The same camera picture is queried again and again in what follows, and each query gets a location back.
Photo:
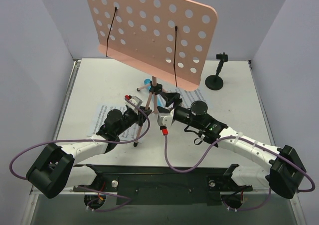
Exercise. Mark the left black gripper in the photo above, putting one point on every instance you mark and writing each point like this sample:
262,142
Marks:
142,115

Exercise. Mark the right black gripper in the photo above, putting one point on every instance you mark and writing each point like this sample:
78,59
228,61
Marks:
171,108

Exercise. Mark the blue toy microphone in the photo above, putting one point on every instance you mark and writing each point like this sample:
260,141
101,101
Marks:
154,88

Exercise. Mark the pink perforated music stand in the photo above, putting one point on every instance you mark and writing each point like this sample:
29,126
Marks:
167,39

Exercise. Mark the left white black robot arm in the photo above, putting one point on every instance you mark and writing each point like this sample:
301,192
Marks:
58,167

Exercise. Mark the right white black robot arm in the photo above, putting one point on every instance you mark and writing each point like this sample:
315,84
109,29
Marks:
281,169

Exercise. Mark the right sheet music page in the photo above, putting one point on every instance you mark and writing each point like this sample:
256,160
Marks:
187,97

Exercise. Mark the black microphone stand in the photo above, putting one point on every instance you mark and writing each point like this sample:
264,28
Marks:
215,82

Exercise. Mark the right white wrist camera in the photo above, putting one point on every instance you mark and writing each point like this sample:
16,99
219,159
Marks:
165,121

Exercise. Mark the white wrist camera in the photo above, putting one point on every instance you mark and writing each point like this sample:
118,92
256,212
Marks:
165,121
133,103

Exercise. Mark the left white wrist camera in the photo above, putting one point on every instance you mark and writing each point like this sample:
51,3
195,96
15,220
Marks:
133,103

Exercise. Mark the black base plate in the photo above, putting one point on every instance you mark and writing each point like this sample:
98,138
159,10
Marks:
163,186

